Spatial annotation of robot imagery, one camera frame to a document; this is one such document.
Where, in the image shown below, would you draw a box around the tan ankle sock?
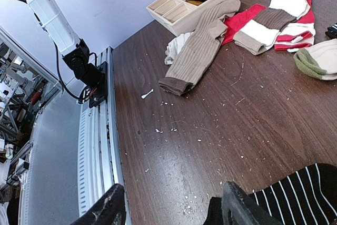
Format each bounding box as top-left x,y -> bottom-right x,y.
293,38 -> 336,81

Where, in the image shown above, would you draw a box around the brown beige sock pair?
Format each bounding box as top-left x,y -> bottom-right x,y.
158,0 -> 241,96

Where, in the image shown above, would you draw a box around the wooden compartment box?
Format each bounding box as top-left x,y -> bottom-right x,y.
146,0 -> 225,36

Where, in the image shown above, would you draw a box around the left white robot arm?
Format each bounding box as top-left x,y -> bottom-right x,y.
17,0 -> 206,88

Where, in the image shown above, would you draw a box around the black striped ankle sock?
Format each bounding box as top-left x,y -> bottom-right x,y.
205,163 -> 336,224

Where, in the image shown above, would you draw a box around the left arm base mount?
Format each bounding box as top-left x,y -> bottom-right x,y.
76,61 -> 108,108

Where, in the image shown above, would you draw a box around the white scrap on table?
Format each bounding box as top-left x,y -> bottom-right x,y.
141,89 -> 154,99

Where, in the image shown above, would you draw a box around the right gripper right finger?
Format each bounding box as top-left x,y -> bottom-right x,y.
221,182 -> 282,225

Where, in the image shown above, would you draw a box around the aluminium front rail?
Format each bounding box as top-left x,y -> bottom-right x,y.
18,47 -> 124,224

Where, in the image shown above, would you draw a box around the black white striped sock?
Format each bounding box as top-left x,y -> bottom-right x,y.
325,23 -> 337,39

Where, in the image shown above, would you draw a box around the red beige striped socks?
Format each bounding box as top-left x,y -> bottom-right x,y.
222,0 -> 310,55

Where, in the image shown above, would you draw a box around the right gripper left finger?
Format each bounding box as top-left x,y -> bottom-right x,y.
71,183 -> 126,225

